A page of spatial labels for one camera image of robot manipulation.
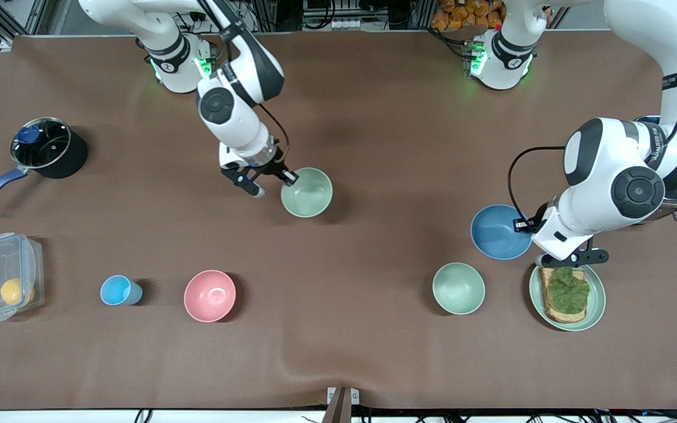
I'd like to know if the green lettuce leaf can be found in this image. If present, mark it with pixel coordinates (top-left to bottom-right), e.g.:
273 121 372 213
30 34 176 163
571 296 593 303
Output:
545 266 591 315

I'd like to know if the pale green bowl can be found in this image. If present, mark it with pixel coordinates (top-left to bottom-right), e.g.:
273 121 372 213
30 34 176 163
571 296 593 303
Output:
432 262 486 316
280 167 334 219

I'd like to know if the pale green plate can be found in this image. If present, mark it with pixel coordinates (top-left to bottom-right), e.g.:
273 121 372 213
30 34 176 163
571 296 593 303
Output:
529 263 607 333

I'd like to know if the blue bowl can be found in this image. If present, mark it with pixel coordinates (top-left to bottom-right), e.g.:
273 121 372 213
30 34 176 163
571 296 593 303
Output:
470 204 534 261

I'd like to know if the blue cup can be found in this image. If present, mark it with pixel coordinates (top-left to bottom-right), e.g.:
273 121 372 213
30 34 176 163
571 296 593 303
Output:
100 275 143 307

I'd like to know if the orange food items pile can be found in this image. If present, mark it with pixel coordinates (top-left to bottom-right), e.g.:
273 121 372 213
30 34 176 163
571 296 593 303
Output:
431 0 507 31

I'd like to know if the aluminium frame post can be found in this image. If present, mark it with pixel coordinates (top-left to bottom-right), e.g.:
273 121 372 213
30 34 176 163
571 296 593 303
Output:
254 0 283 31
27 0 72 36

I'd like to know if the glass lid blue knob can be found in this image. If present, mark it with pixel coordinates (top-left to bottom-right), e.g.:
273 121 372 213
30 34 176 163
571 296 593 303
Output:
11 117 72 169

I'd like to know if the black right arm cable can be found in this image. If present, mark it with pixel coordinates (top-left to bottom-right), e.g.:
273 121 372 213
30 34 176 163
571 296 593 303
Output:
195 0 290 165

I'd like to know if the yellow lemon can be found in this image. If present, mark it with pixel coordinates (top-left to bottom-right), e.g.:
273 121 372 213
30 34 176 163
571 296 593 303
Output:
0 278 36 306

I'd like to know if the brown table cover mat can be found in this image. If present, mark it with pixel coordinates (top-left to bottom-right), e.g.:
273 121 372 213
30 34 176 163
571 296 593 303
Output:
0 31 677 412

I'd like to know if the black saucepan blue handle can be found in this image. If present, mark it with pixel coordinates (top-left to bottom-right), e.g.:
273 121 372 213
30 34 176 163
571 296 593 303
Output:
0 117 89 214

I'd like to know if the metal table clamp bracket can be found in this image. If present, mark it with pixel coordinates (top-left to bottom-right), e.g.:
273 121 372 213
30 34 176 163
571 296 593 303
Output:
327 387 360 423

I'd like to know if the pink bowl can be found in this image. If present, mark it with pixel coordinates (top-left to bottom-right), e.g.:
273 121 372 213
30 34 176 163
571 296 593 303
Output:
183 270 237 323

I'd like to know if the square toast bread slice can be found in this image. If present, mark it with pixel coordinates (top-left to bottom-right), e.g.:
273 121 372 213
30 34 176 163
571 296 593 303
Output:
539 268 587 324

